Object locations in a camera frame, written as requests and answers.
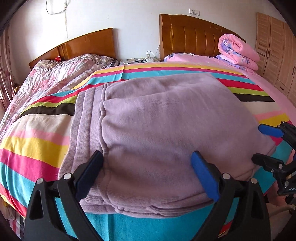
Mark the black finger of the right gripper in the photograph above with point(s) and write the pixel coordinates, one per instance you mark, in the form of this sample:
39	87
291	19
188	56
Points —
278	168

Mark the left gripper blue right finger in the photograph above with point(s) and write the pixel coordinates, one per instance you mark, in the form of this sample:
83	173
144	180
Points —
251	218

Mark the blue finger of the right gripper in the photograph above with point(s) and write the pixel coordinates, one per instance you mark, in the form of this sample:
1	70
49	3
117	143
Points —
285	130

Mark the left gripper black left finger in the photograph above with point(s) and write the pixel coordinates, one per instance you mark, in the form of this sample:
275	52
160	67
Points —
43	221

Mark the mauve sweatpants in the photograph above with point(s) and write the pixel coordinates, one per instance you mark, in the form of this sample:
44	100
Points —
147	129

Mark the pink bed sheet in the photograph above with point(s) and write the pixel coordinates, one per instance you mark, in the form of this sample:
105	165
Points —
285	105

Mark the plaid checked bed sheet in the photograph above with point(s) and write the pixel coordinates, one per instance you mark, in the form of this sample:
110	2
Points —
17	224

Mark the light wood wardrobe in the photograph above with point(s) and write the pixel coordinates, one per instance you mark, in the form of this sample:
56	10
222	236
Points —
275	44

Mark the rolled pink floral duvet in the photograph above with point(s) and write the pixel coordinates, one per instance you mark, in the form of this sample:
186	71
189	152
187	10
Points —
238	52

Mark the pink floral curtain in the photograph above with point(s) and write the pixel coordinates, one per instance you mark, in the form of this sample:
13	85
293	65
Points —
7	77

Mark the pink floral quilt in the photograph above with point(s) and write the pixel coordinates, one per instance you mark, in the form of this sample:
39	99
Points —
49	77

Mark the right wooden headboard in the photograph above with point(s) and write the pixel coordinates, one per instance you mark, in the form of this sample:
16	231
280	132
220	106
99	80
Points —
187	34

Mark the wooden headboard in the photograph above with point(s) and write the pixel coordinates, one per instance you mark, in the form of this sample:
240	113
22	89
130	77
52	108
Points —
99	42
187	34

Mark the white power strip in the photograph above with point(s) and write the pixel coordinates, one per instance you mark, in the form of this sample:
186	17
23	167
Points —
148	58

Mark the red object at headboard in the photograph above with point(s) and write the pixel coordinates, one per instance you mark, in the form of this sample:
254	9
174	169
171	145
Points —
58	59

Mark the bedside table with cloth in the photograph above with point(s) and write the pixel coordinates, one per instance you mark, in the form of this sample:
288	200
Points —
137	61

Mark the left wooden headboard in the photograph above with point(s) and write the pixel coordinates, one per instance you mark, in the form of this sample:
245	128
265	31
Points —
99	42

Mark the white wall socket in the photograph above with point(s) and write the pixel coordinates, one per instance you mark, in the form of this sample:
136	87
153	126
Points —
194	12

